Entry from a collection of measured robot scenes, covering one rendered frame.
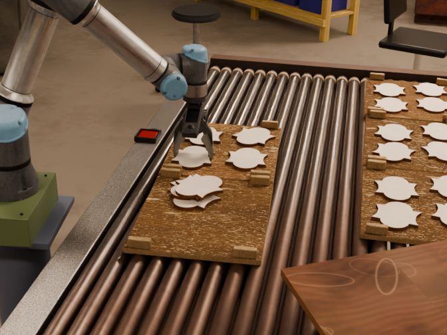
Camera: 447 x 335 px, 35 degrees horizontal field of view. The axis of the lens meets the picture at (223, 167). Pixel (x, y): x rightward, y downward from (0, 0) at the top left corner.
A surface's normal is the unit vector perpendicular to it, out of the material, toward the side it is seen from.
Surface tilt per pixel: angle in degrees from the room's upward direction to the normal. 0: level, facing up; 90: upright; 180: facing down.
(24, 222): 90
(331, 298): 0
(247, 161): 0
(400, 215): 0
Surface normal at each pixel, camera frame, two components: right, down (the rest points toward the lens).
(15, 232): -0.07, 0.45
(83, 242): 0.02, -0.89
